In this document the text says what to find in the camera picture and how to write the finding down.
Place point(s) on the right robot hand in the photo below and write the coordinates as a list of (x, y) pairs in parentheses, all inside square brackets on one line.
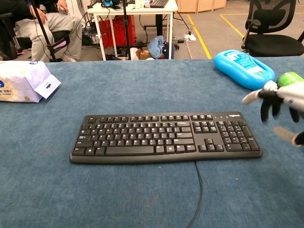
[(287, 97)]

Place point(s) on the black computer keyboard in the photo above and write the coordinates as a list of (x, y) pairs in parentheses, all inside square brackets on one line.
[(166, 137)]

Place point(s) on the green cylindrical can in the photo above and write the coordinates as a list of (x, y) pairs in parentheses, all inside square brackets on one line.
[(291, 78)]

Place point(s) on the blue detergent pump bottle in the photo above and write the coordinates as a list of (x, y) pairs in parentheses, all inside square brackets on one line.
[(240, 69)]

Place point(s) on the black mesh office chair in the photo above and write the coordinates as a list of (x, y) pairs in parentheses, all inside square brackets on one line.
[(273, 31)]

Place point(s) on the white power strip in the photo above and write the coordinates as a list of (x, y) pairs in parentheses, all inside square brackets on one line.
[(191, 37)]

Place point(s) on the blue cloth bundle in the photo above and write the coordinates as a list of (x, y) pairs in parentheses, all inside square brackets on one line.
[(156, 46)]

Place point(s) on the cardboard box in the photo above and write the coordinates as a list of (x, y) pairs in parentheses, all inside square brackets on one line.
[(142, 53)]

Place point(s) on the blue table cloth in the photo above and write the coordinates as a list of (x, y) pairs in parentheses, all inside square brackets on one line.
[(118, 95)]

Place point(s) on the white desk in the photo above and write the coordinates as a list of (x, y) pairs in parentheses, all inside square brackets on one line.
[(133, 10)]

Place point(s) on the red cabinet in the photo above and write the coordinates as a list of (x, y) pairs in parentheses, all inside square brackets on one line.
[(117, 31)]

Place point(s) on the black chair under person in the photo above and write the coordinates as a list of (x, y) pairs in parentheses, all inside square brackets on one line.
[(60, 39)]

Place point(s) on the seated person in grey trousers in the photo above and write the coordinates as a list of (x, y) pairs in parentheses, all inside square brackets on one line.
[(52, 26)]

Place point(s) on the black tripod stand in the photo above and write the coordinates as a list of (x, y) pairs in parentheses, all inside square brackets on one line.
[(42, 31)]

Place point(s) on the white tissue paper pack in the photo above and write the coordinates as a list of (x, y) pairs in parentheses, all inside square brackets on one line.
[(19, 82)]

